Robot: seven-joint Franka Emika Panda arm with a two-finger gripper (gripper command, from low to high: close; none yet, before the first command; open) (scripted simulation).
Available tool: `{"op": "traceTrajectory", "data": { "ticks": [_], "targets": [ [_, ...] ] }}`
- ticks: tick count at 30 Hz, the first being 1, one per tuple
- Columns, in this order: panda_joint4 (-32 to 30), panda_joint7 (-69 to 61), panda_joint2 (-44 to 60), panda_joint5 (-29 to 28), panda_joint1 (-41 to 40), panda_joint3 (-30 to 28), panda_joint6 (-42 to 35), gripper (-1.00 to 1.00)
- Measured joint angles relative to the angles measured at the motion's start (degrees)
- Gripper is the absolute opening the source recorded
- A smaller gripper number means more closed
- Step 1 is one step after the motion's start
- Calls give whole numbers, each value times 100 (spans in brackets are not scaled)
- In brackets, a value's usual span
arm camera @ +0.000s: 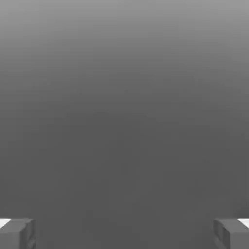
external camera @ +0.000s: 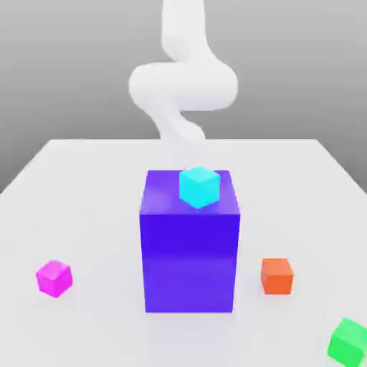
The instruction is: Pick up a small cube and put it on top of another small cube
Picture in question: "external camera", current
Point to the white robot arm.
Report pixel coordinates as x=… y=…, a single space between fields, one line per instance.
x=183 y=83

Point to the small cyan cube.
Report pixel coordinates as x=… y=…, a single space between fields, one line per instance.
x=199 y=187

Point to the small orange cube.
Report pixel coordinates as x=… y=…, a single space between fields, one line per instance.
x=277 y=277

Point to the small magenta cube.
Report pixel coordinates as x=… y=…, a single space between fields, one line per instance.
x=54 y=278

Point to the small green cube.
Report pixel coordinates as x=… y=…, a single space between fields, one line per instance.
x=348 y=344

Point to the large purple box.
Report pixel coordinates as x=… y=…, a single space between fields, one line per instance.
x=189 y=258

